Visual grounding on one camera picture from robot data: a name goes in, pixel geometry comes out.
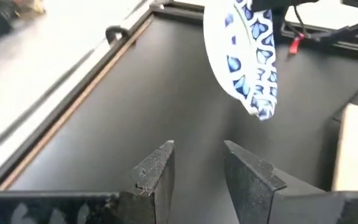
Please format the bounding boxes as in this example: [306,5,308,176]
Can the blue white patterned paper plate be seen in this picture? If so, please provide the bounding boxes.
[203,0,278,121]

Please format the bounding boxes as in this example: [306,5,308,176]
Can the wooden shelf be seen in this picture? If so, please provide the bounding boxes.
[333,103,358,191]

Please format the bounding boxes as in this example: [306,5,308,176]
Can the small red tag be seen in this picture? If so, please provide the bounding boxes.
[288,32,306,55]

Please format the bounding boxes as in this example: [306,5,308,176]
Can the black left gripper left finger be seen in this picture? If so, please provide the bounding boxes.
[118,139,176,224]

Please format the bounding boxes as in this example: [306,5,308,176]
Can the black frame clamp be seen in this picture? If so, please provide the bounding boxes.
[105,25,131,45]

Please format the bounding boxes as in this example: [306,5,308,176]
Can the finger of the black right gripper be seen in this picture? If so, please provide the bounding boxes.
[272,7,289,45]

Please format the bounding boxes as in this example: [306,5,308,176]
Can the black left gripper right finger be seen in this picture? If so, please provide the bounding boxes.
[223,139,346,224]

